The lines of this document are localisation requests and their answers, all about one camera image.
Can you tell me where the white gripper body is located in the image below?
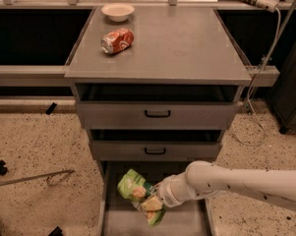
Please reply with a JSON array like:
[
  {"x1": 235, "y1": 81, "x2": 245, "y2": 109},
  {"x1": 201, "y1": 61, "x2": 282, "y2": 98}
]
[{"x1": 155, "y1": 175, "x2": 187, "y2": 207}]

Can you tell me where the metal rod on floor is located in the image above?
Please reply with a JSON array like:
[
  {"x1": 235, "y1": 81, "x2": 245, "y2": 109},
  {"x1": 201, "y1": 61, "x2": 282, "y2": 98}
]
[{"x1": 0, "y1": 169, "x2": 75, "y2": 187}]

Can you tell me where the orange soda can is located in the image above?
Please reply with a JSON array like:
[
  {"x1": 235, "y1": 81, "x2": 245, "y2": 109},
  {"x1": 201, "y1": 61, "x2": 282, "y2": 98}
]
[{"x1": 100, "y1": 28, "x2": 134, "y2": 54}]

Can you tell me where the bottom drawer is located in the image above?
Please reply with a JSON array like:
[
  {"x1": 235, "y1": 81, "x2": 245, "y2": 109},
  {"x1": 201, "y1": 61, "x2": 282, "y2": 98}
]
[{"x1": 97, "y1": 161, "x2": 213, "y2": 236}]

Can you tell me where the top drawer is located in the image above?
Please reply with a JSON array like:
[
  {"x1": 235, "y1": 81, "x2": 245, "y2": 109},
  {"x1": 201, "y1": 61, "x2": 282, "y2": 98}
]
[{"x1": 75, "y1": 83, "x2": 239, "y2": 130}]

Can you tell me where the middle drawer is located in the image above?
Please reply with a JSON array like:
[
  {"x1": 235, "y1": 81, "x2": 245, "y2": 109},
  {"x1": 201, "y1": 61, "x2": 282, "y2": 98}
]
[{"x1": 89, "y1": 130, "x2": 221, "y2": 161}]

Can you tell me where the grey drawer cabinet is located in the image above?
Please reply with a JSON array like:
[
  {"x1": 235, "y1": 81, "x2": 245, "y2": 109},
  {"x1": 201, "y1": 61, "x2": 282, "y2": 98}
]
[{"x1": 64, "y1": 5, "x2": 253, "y2": 236}]

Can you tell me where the black middle drawer handle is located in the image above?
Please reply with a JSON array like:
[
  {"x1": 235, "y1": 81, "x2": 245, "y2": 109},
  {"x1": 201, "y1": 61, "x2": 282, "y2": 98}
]
[{"x1": 144, "y1": 147, "x2": 166, "y2": 155}]

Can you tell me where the white cable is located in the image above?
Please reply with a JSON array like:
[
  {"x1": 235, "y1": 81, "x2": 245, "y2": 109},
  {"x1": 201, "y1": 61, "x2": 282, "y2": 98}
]
[{"x1": 231, "y1": 7, "x2": 282, "y2": 148}]

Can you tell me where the white bowl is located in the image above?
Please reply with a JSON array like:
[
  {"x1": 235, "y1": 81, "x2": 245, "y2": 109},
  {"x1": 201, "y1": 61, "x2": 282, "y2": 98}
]
[{"x1": 101, "y1": 3, "x2": 135, "y2": 23}]

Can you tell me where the drawer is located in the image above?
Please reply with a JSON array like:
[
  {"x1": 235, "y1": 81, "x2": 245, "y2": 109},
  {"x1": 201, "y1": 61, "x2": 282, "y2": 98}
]
[
  {"x1": 97, "y1": 161, "x2": 213, "y2": 236},
  {"x1": 75, "y1": 83, "x2": 239, "y2": 130},
  {"x1": 89, "y1": 130, "x2": 221, "y2": 161}
]

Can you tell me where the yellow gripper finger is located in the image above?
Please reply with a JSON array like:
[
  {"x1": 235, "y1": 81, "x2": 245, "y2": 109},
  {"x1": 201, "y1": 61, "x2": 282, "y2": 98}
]
[{"x1": 141, "y1": 196, "x2": 163, "y2": 211}]

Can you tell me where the green rice chip bag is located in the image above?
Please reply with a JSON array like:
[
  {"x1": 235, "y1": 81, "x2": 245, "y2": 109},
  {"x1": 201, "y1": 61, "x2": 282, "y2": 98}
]
[{"x1": 117, "y1": 169, "x2": 165, "y2": 226}]

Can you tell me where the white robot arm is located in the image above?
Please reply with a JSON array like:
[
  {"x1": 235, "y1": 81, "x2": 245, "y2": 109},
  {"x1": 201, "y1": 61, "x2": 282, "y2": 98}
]
[{"x1": 141, "y1": 161, "x2": 296, "y2": 212}]

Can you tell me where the black top drawer handle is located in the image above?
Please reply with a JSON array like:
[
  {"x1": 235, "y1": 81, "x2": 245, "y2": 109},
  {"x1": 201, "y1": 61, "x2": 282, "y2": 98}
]
[{"x1": 145, "y1": 110, "x2": 171, "y2": 118}]

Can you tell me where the black drawer handle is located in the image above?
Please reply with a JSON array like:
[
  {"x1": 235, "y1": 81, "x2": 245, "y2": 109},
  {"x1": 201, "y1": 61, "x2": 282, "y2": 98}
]
[
  {"x1": 144, "y1": 147, "x2": 166, "y2": 155},
  {"x1": 145, "y1": 110, "x2": 171, "y2": 118}
]

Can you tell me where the dark cabinet at right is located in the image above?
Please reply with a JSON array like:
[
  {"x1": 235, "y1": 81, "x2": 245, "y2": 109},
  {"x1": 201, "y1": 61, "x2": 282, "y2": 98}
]
[{"x1": 268, "y1": 40, "x2": 296, "y2": 134}]

